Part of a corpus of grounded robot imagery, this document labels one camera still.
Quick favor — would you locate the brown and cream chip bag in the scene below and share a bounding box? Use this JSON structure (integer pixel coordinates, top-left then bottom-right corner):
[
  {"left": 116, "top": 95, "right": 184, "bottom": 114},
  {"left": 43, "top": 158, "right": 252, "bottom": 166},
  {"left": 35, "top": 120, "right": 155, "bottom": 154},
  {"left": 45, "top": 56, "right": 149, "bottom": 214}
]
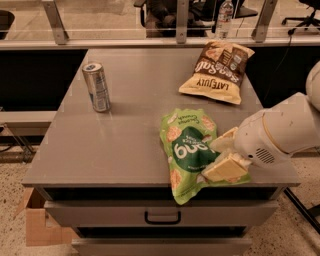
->
[{"left": 179, "top": 40, "right": 254, "bottom": 105}]

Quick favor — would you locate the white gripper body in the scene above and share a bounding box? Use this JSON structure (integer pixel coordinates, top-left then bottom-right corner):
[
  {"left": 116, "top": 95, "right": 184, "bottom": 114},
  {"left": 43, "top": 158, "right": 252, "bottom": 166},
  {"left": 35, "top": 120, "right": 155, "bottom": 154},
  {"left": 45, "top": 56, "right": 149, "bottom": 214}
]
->
[{"left": 234, "top": 110, "right": 290, "bottom": 168}]

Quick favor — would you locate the grey drawer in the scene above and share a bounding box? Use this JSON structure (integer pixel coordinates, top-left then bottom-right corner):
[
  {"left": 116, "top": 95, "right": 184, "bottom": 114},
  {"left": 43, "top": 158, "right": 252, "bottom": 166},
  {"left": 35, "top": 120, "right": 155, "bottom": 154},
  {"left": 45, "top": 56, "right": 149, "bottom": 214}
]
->
[
  {"left": 72, "top": 238, "right": 251, "bottom": 256},
  {"left": 45, "top": 200, "right": 278, "bottom": 227}
]

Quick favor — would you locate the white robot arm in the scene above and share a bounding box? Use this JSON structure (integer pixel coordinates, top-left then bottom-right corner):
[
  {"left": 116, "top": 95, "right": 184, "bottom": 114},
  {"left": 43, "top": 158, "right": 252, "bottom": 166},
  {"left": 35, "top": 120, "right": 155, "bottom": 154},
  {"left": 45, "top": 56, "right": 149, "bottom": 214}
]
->
[{"left": 202, "top": 62, "right": 320, "bottom": 182}]

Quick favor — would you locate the clear plastic water bottle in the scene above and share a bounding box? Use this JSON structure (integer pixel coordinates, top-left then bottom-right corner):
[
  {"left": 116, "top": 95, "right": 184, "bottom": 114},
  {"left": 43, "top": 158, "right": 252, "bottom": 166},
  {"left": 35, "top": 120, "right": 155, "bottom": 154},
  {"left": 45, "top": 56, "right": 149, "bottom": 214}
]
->
[{"left": 215, "top": 0, "right": 234, "bottom": 39}]

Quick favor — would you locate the lower grey drawer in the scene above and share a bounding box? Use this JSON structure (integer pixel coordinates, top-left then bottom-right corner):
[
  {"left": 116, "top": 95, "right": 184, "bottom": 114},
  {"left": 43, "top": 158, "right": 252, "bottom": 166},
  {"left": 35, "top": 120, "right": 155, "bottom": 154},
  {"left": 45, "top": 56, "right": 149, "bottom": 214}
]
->
[{"left": 72, "top": 238, "right": 251, "bottom": 256}]

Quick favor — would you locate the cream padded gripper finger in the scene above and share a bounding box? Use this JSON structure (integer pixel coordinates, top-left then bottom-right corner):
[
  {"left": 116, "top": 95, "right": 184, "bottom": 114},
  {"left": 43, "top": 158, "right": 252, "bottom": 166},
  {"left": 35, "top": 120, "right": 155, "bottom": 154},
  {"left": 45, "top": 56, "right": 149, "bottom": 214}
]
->
[
  {"left": 210, "top": 127, "right": 238, "bottom": 153},
  {"left": 202, "top": 150, "right": 251, "bottom": 183}
]

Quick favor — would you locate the black office chair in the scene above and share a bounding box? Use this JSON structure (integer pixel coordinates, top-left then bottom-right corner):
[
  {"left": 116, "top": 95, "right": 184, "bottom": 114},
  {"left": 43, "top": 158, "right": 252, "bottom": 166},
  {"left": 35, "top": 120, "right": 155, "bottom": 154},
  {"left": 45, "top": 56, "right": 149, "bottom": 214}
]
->
[{"left": 133, "top": 0, "right": 259, "bottom": 38}]

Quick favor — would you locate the cardboard box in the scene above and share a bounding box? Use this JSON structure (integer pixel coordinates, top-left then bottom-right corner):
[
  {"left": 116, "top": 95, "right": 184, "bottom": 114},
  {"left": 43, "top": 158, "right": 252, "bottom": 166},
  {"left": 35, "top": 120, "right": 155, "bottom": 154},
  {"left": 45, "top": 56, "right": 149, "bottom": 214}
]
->
[{"left": 14, "top": 188, "right": 78, "bottom": 246}]

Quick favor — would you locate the upper grey drawer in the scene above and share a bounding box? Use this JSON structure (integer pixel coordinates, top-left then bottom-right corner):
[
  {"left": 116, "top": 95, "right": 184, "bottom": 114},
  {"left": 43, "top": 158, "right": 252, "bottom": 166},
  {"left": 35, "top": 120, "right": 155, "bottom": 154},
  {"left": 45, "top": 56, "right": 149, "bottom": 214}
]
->
[{"left": 45, "top": 200, "right": 278, "bottom": 227}]

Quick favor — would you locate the silver drink can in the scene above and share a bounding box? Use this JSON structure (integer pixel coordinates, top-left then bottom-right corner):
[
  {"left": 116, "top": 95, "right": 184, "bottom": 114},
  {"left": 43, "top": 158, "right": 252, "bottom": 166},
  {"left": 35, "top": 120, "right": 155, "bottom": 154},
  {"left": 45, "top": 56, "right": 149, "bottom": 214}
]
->
[{"left": 82, "top": 62, "right": 111, "bottom": 112}]

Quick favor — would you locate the metal railing frame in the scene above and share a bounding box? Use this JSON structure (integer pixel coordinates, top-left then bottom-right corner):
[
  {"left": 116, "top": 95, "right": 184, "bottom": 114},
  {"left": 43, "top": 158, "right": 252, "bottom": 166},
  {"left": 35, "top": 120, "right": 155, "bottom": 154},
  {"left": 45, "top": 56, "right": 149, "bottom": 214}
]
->
[{"left": 0, "top": 0, "right": 320, "bottom": 51}]

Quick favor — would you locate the black drawer handle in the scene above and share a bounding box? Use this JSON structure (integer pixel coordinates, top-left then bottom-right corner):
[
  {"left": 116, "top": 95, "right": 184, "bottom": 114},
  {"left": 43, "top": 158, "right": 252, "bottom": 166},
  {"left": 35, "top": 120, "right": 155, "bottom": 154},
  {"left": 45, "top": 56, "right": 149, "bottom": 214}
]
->
[{"left": 144, "top": 211, "right": 181, "bottom": 225}]

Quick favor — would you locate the green rice chip bag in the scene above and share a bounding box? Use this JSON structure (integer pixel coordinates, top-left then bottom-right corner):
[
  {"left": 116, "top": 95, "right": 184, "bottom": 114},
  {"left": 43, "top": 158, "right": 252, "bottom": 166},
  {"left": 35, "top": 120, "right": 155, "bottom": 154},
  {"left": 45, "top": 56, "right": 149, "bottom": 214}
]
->
[{"left": 160, "top": 109, "right": 250, "bottom": 205}]

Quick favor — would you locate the black rolling chair base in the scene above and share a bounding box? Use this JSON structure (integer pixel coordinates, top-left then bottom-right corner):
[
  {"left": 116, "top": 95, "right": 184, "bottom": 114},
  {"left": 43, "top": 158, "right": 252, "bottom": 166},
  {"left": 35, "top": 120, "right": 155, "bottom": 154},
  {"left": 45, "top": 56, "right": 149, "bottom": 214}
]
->
[{"left": 281, "top": 0, "right": 320, "bottom": 36}]

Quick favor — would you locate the grey drawer cabinet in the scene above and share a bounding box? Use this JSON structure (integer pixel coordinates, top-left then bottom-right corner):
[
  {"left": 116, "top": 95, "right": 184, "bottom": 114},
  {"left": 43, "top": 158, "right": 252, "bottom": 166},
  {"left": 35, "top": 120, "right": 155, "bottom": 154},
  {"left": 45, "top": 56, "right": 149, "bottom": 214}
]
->
[{"left": 21, "top": 48, "right": 302, "bottom": 256}]

